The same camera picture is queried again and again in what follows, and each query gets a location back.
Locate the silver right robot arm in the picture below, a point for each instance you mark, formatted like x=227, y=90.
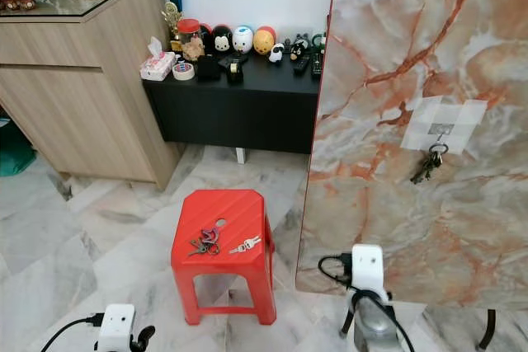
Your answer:
x=375, y=323

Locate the key bunch with red fob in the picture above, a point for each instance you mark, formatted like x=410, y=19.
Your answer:
x=205, y=242

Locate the black round tape dispenser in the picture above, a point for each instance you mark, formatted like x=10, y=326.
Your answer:
x=234, y=70

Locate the black mouse plush toy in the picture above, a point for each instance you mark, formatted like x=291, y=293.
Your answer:
x=221, y=39

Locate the green black gadget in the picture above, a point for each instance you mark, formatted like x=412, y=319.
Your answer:
x=318, y=44

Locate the red-lidded jar with doll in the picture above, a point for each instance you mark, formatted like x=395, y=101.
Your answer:
x=190, y=40

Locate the beige tape roll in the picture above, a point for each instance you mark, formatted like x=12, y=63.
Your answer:
x=183, y=71

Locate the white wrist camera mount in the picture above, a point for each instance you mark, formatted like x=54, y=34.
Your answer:
x=115, y=327
x=369, y=268

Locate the black remote control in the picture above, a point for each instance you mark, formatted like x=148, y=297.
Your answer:
x=316, y=66
x=297, y=64

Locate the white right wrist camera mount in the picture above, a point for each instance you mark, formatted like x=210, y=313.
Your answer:
x=369, y=268

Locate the marble-pattern red-edged table top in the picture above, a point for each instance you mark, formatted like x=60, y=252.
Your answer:
x=404, y=212

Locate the small silver keys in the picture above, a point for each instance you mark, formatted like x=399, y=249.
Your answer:
x=246, y=245

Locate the gold trophy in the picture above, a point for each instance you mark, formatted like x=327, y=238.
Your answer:
x=172, y=19

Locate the orange yellow plush toy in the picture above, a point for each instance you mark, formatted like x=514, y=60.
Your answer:
x=264, y=40

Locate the green bag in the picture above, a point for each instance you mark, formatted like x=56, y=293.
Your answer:
x=15, y=152

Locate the light wooden cabinet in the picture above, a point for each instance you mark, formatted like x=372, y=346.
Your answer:
x=82, y=113

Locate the white egg plush toy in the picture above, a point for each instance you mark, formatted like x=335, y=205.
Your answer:
x=242, y=39

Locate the black pouch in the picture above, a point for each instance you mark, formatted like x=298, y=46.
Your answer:
x=207, y=68

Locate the pink white tissue pack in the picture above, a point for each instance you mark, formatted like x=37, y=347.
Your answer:
x=157, y=65

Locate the red plastic stool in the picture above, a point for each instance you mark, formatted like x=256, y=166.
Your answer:
x=223, y=274

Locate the white adhesive hook pad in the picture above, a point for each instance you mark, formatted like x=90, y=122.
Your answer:
x=458, y=117

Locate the black low console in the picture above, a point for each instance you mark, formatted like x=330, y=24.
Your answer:
x=231, y=113

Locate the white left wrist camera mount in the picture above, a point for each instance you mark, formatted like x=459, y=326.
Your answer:
x=115, y=327

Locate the black white plush toy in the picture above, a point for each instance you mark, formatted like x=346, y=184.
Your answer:
x=297, y=44

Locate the small black white figure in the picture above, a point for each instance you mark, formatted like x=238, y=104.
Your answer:
x=276, y=53

